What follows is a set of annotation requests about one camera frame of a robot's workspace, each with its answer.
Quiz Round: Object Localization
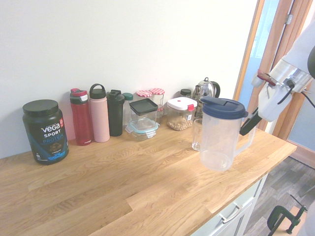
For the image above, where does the dark green clamp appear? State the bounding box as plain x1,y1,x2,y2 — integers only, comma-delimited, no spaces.
266,194,309,235

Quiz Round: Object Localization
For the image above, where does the tall jar with checkered lid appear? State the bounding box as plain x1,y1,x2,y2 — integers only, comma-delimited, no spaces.
150,87,166,109
135,89,152,100

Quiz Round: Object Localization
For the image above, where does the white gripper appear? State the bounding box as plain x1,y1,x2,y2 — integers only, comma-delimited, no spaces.
239,84,295,137

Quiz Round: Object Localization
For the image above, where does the glass French press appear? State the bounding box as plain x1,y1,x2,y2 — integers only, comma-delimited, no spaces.
194,97,204,120

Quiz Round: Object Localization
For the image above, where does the clear jar with green lid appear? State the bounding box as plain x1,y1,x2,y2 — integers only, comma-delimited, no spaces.
122,92,134,127

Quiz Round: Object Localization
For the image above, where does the clear drinking glass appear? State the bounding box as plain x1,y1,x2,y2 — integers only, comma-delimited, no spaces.
191,118,204,152

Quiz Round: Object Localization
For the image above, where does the silver drawer handle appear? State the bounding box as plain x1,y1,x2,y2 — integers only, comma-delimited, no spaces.
218,205,241,223

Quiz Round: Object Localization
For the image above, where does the glass container with teal lid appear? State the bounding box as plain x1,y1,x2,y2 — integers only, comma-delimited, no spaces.
124,118,160,142

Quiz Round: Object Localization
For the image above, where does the clear pitcher with blue lid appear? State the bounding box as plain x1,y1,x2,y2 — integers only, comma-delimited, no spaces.
198,96,257,173

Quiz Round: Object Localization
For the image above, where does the steel electric kettle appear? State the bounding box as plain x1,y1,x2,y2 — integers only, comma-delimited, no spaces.
194,77,221,119

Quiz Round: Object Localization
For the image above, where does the red water bottle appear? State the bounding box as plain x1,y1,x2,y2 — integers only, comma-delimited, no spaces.
69,88,95,147

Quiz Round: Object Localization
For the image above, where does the wooden door frame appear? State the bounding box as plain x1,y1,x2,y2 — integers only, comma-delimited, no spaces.
232,0,315,171

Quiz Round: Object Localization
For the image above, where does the cereal container with white lid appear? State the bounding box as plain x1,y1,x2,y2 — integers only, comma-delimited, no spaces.
166,96,198,132

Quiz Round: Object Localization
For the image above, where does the pink water bottle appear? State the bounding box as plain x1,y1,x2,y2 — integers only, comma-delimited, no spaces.
89,83,111,144

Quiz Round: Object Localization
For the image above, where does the black protein powder tub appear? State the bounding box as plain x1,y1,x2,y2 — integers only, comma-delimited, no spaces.
22,99,70,166

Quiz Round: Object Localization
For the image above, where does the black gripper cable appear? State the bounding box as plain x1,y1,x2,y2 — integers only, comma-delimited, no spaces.
276,78,315,109

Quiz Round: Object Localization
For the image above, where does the black shaker bottle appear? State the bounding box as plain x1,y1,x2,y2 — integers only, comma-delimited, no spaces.
106,89,126,137

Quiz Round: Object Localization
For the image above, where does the white kitchen cabinet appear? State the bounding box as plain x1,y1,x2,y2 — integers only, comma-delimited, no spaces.
196,172,270,236

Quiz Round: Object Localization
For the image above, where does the square container with black lid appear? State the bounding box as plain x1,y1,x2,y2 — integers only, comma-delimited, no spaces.
128,98,159,124

